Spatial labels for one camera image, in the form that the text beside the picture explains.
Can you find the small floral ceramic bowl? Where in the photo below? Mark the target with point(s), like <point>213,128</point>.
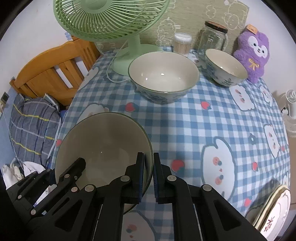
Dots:
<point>108,142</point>

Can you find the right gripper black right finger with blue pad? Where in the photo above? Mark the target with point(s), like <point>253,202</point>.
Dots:
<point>199,213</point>

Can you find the cotton swab container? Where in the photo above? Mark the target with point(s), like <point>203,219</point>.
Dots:
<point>182,43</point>

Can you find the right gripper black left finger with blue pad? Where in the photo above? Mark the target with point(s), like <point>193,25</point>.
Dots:
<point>90,213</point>

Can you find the purple plush bunny toy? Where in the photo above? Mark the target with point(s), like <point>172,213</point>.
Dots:
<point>253,52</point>

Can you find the cream plate gold rim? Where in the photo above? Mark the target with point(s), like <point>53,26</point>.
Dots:
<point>259,218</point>

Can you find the grey plaid pillow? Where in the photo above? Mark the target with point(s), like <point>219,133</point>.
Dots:
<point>34,126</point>

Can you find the green desk fan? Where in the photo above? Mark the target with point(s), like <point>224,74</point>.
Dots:
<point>103,21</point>

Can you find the glass jar black lid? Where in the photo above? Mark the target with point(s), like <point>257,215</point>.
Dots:
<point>213,36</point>

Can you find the white plate red floral rim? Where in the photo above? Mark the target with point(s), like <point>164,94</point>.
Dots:
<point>276,213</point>

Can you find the blue checkered tablecloth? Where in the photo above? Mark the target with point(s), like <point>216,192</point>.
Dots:
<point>232,138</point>

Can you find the large floral ceramic bowl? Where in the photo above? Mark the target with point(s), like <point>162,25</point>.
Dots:
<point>163,77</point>

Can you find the wall power socket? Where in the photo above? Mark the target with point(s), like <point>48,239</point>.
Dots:
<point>4,102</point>

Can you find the white floor fan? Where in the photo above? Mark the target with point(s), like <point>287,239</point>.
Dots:
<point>290,103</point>

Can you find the green patterned wall mat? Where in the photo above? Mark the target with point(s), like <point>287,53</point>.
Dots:
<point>189,17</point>

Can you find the medium floral ceramic bowl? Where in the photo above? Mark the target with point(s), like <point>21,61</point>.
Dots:
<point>223,68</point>

